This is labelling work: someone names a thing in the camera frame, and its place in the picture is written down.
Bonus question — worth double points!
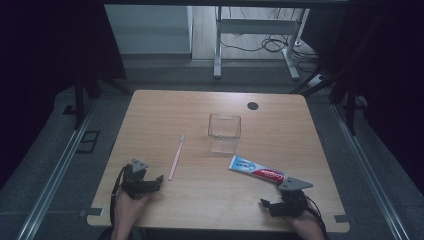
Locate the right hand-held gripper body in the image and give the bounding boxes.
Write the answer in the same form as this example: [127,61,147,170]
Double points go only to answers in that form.
[274,177,314,218]

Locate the clear plastic cup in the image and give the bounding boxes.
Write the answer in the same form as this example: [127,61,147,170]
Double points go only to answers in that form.
[207,113,242,155]

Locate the black floor outlet frame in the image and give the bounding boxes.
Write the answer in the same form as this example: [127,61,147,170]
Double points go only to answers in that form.
[75,130,101,155]

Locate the white power strip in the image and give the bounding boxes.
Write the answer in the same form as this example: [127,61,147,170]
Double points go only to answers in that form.
[307,74,326,88]

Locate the person's left hand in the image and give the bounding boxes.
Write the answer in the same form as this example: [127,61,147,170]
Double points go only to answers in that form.
[112,192,151,231]

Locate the aluminium floor rail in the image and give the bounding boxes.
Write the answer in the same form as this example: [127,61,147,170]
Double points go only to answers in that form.
[331,103,403,240]
[15,99,98,240]

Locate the white panel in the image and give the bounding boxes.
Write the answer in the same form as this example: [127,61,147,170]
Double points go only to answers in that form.
[104,4,194,55]

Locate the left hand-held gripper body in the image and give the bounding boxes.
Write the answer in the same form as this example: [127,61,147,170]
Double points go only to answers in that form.
[120,159,150,201]

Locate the white metal desk frame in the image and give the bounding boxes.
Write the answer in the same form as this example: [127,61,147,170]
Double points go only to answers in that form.
[213,5,310,81]

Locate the person's right hand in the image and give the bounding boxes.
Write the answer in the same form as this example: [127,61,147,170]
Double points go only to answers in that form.
[292,210,325,240]

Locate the blue and red toothpaste tube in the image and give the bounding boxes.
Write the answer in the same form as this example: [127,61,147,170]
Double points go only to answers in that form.
[228,154,288,185]

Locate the black metal stand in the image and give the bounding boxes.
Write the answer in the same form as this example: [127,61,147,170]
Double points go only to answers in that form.
[289,64,358,136]
[73,71,133,132]

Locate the black floor cables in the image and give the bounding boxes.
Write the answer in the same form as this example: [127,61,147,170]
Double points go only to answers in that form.
[219,7,322,74]

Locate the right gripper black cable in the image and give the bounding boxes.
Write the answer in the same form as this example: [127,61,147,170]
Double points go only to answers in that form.
[305,195,329,240]

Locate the pink toothbrush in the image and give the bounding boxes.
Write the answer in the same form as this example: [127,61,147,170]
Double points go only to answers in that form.
[167,134,187,182]

